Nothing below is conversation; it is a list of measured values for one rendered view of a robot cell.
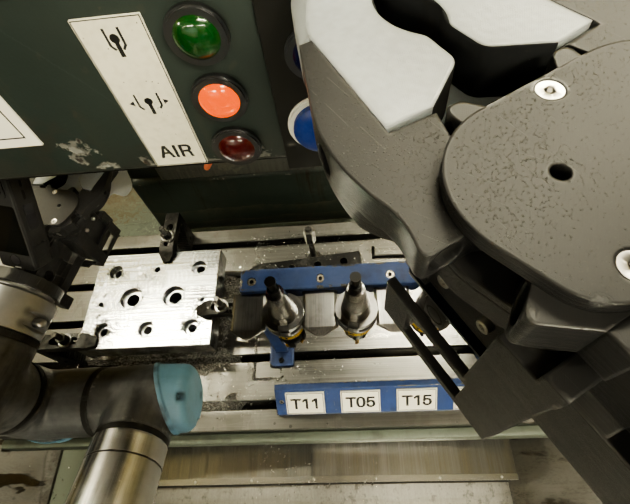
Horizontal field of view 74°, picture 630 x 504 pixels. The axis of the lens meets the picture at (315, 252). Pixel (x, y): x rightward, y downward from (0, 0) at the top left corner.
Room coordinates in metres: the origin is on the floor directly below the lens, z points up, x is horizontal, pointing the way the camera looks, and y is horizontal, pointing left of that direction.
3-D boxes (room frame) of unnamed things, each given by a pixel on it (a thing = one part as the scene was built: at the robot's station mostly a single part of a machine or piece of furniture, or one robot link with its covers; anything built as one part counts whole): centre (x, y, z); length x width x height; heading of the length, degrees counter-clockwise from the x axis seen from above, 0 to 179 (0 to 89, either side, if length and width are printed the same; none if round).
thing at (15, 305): (0.22, 0.31, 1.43); 0.08 x 0.05 x 0.08; 70
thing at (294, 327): (0.25, 0.06, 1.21); 0.06 x 0.06 x 0.03
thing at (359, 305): (0.24, -0.04, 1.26); 0.04 x 0.04 x 0.07
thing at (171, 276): (0.45, 0.38, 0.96); 0.29 x 0.23 x 0.05; 81
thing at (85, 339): (0.38, 0.55, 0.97); 0.13 x 0.03 x 0.15; 81
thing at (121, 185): (0.38, 0.22, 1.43); 0.09 x 0.03 x 0.06; 146
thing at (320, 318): (0.24, 0.01, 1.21); 0.07 x 0.05 x 0.01; 171
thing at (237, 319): (0.26, 0.12, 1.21); 0.07 x 0.05 x 0.01; 171
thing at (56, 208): (0.30, 0.29, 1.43); 0.12 x 0.08 x 0.09; 160
